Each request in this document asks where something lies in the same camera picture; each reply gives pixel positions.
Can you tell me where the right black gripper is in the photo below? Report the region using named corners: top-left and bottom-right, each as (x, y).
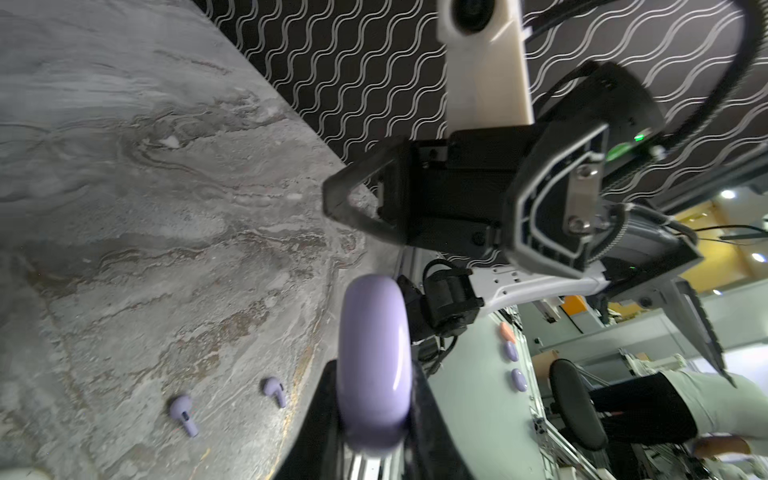
top-left (322, 122), bottom-right (609, 279)

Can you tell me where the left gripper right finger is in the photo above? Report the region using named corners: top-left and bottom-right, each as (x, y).
top-left (404, 361), bottom-right (474, 479)

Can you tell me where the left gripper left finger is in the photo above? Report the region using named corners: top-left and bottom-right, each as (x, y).
top-left (274, 360), bottom-right (343, 480)

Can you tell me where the purple earbud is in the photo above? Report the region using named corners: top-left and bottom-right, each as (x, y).
top-left (262, 377), bottom-right (287, 409)
top-left (169, 395), bottom-right (199, 438)

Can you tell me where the purple earbud charging case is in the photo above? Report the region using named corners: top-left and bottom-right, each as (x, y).
top-left (336, 275), bottom-right (413, 455)

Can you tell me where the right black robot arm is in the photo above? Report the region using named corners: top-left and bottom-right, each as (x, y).
top-left (323, 62), bottom-right (727, 374)

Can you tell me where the white earbud charging case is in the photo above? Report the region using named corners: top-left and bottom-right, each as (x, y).
top-left (0, 467), bottom-right (52, 480)

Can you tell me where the black office stool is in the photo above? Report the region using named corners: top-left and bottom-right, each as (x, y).
top-left (549, 359), bottom-right (609, 451)

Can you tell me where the person in white top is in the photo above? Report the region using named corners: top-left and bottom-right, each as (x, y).
top-left (590, 370), bottom-right (767, 459)

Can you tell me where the black corrugated cable conduit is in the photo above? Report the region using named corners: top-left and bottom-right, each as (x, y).
top-left (527, 0), bottom-right (768, 157)

